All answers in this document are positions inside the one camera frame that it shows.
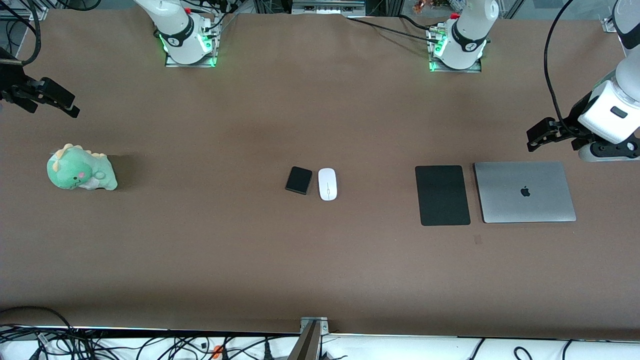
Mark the thick black looped cable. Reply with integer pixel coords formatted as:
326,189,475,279
0,305,77,351

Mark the green dinosaur plush toy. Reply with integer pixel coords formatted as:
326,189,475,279
47,143,119,191

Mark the black phone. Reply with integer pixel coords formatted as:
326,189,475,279
285,166,314,196

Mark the white computer mouse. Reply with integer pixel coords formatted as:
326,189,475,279
318,168,338,202

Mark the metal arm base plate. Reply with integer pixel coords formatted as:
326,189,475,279
164,15,219,68
428,24,484,74

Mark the silver laptop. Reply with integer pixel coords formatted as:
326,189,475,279
473,161,577,224

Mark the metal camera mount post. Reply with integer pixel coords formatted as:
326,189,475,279
287,316,331,360

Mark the short black table cable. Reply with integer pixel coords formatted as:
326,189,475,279
398,14,442,34

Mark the long black table cable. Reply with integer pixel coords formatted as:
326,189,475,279
347,17,441,45

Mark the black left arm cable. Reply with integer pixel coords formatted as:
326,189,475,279
544,0,597,135

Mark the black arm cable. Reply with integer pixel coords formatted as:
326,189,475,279
544,0,597,135
0,0,42,67

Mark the grey metal box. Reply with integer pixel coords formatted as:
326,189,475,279
291,0,366,16

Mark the aluminium frame rail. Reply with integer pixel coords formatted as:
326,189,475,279
0,0,49,22

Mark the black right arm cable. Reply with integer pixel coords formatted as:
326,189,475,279
0,0,42,67

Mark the black mouse pad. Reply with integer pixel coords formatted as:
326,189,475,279
414,165,472,227

